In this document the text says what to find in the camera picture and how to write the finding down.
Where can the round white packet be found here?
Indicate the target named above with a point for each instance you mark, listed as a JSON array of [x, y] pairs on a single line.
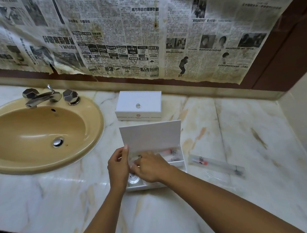
[[133, 180]]

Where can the closed white box with knob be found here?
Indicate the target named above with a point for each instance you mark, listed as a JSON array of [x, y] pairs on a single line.
[[138, 101]]

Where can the small clear plastic packet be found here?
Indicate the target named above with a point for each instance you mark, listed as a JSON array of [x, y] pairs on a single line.
[[134, 161]]

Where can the red and clear sachets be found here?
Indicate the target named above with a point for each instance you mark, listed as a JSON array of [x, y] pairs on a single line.
[[171, 155]]

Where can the open white amenity box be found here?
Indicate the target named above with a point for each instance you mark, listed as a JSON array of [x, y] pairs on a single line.
[[150, 137]]

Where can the yellowed newspaper sheet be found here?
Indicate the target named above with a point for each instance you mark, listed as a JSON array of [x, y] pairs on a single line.
[[117, 34], [215, 31], [10, 31]]

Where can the beige oval sink basin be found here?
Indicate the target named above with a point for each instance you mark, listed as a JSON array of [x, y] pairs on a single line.
[[22, 139]]

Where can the person's right forearm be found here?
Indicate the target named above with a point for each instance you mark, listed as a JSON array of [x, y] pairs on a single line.
[[228, 208]]

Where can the person's left hand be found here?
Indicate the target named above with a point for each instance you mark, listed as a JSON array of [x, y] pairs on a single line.
[[118, 170]]

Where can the person's left forearm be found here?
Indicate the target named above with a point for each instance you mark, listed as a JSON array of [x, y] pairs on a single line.
[[104, 221]]

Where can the chrome sink drain plug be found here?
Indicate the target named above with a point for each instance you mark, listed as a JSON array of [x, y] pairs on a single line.
[[58, 142]]

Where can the person's right fingers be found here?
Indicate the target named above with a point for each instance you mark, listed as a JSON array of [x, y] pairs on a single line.
[[143, 165]]

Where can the chrome faucet spout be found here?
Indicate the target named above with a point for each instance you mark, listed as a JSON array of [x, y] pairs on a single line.
[[41, 99]]

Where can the person's right hand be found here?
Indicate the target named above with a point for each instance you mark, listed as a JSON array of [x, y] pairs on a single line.
[[156, 169]]

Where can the person's left thumb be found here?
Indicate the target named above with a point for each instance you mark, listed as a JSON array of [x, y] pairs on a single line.
[[128, 165]]

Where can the clear packaged toothbrush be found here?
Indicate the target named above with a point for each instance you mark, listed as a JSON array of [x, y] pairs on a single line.
[[216, 166]]

